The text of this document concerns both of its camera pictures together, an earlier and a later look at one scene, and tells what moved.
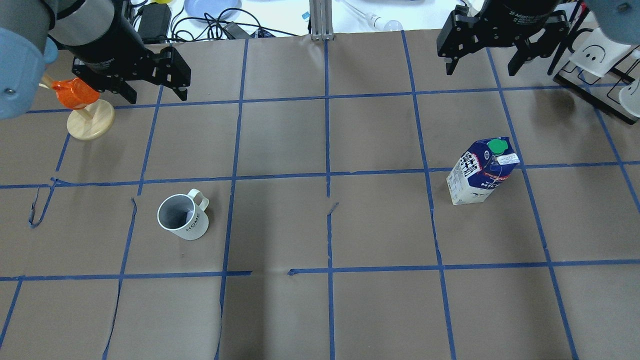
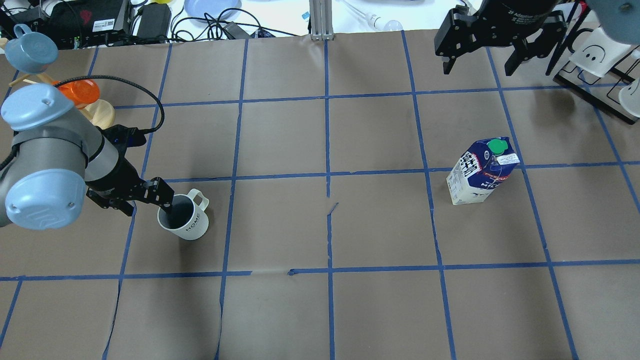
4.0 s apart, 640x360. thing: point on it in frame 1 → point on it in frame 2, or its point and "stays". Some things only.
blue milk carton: x=484 y=165 stays
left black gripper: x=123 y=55 → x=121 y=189
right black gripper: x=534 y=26 stays
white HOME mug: x=184 y=215 stays
